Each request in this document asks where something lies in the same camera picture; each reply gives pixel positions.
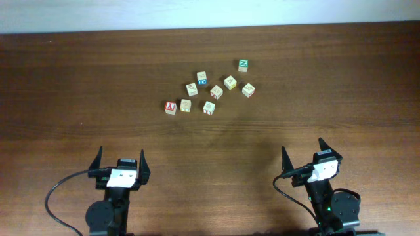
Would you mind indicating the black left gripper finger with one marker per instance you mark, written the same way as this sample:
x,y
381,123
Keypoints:
x,y
144,170
97,160

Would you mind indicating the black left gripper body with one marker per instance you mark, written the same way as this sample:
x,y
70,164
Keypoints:
x,y
101,179

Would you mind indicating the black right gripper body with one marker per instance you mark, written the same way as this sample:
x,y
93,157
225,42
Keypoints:
x,y
301,179

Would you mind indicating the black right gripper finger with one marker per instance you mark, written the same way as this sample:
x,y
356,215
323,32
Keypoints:
x,y
287,166
327,153

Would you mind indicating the red bottom wooden block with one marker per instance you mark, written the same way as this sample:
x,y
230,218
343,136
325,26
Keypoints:
x,y
209,108

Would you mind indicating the yellow sided wooden block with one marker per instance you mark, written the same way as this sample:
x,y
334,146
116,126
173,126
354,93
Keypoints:
x,y
230,82

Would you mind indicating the red X wooden block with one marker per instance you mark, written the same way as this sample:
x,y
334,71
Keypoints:
x,y
216,92

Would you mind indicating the green Z wooden block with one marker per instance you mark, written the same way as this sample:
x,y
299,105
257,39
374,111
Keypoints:
x,y
243,65

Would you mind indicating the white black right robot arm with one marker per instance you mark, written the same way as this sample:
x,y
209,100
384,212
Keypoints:
x,y
334,210

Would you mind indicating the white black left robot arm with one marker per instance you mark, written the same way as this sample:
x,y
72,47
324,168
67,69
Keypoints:
x,y
109,216

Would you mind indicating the red Y wooden block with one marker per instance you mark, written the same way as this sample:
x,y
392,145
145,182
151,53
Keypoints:
x,y
170,108

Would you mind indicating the yellow bottom wooden block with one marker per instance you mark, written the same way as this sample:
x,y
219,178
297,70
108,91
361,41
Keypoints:
x,y
185,105

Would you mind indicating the plain wooden picture block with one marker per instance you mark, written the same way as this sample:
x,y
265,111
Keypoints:
x,y
192,89

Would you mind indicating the blue letter wooden block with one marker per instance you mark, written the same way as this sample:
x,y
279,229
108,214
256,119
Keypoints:
x,y
202,78

